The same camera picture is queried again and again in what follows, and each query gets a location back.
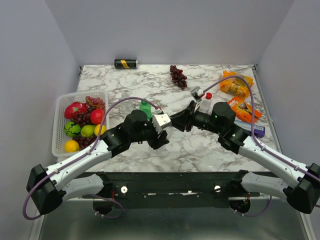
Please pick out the red apple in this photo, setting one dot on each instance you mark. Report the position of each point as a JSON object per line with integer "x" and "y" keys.
{"x": 96, "y": 116}

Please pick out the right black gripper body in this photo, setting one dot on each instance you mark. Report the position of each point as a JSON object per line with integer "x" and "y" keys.
{"x": 197, "y": 118}

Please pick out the orange razor package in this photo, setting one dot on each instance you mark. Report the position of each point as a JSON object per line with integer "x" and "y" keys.
{"x": 244, "y": 110}

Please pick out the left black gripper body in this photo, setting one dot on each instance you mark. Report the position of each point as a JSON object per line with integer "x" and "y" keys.
{"x": 152, "y": 140}

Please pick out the basket grapes lower bunch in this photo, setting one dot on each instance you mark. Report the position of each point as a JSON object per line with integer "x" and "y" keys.
{"x": 84, "y": 142}

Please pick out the green plastic bottle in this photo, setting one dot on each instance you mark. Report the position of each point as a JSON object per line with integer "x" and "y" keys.
{"x": 146, "y": 108}

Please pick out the purple small box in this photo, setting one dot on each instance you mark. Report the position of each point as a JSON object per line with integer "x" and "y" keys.
{"x": 259, "y": 131}

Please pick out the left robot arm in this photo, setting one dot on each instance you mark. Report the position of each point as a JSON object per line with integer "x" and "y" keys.
{"x": 48, "y": 187}

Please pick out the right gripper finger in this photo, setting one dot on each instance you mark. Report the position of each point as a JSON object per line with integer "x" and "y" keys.
{"x": 181, "y": 116}
{"x": 180, "y": 123}

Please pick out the basket grapes upper bunch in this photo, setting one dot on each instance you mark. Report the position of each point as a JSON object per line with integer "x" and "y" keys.
{"x": 92, "y": 103}

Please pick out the green watermelon toy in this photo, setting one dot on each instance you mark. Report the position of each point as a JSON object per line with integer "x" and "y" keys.
{"x": 71, "y": 129}

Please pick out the dark grapes on table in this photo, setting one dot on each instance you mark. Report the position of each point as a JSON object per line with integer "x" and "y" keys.
{"x": 177, "y": 77}

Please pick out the basket grapes bunch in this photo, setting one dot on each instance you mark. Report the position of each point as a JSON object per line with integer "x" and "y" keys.
{"x": 84, "y": 142}
{"x": 92, "y": 103}

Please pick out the clear bottle red cap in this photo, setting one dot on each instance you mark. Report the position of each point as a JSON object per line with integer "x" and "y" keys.
{"x": 205, "y": 105}

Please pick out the black gold battery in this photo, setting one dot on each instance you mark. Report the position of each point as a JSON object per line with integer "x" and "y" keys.
{"x": 126, "y": 63}

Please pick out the yellow lemon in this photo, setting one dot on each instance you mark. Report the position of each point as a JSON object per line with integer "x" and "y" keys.
{"x": 99, "y": 129}

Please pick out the green pear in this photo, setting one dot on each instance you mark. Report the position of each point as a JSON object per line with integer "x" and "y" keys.
{"x": 88, "y": 131}

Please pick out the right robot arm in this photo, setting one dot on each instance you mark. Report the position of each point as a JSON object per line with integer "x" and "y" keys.
{"x": 294, "y": 181}

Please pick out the black mounting rail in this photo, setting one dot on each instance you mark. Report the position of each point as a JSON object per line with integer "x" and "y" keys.
{"x": 168, "y": 190}

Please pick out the white plastic basket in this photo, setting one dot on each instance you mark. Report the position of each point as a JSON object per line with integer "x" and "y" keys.
{"x": 59, "y": 138}

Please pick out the orange fruit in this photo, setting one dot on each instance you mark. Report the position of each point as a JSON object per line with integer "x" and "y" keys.
{"x": 71, "y": 146}

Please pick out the clear bottle blue cap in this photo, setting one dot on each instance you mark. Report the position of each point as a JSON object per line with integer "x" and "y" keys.
{"x": 160, "y": 152}

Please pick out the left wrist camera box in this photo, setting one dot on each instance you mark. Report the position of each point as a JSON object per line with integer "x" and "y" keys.
{"x": 161, "y": 121}

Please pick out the red dragon fruit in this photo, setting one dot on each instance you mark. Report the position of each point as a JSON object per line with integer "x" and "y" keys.
{"x": 74, "y": 109}

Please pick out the orange snack bag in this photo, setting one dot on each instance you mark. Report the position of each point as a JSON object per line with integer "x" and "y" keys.
{"x": 235, "y": 86}

